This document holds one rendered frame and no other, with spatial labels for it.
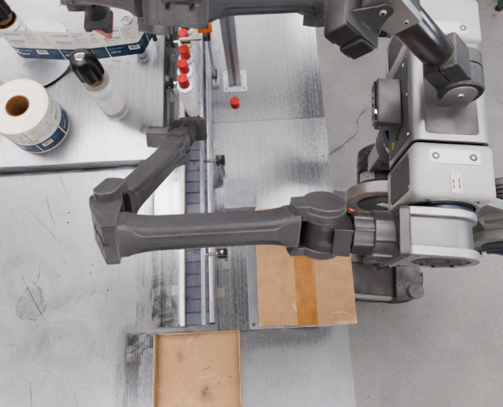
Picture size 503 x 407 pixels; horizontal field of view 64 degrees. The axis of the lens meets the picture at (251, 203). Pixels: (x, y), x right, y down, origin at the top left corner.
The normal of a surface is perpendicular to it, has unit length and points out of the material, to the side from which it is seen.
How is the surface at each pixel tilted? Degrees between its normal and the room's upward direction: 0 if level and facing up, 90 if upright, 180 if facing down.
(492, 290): 0
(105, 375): 0
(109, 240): 46
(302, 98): 0
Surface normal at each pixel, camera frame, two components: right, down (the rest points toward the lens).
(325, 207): 0.04, -0.88
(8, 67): -0.03, -0.29
